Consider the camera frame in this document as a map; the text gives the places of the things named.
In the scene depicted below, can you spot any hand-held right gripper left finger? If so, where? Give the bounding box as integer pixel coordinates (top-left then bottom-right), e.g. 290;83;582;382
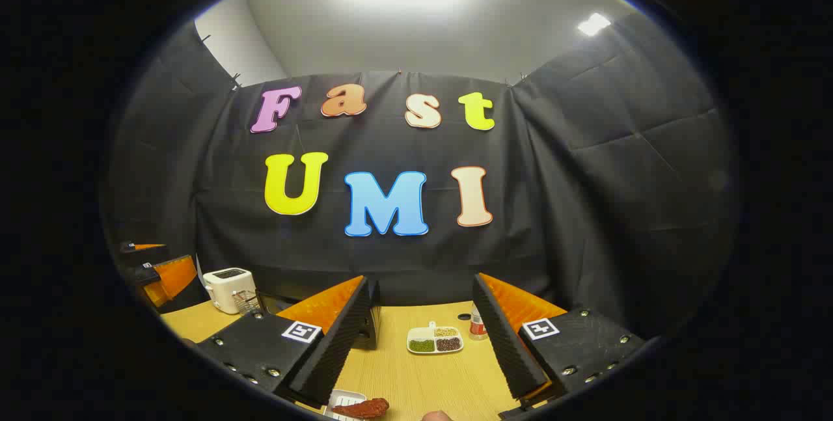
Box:
195;276;370;409

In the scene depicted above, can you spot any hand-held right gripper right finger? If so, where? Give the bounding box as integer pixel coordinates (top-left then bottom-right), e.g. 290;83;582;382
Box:
473;273;645;419

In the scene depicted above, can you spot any black electric oven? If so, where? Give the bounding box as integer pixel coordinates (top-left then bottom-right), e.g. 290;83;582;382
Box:
257;275;382;351

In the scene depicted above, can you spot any red-brown steak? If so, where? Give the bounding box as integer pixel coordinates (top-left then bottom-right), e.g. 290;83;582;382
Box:
331;398;390;420

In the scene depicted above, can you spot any white toaster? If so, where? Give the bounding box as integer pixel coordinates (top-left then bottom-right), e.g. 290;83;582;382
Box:
202;267;258;315

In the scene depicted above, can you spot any white ribbed tray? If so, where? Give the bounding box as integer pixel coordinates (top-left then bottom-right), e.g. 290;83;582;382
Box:
323;389;369;421

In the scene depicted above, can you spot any white divided dish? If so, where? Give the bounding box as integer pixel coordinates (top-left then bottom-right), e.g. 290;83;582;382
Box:
407;321;465;355

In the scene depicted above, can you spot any black backdrop cloth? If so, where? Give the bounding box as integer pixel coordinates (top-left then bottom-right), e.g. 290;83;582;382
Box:
107;14;739;337

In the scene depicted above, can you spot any small ceiling light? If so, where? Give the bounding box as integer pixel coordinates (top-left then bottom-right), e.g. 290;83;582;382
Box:
577;12;613;37

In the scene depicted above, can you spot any wire mesh holder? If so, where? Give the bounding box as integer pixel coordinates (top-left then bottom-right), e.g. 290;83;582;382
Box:
233;290;262;316

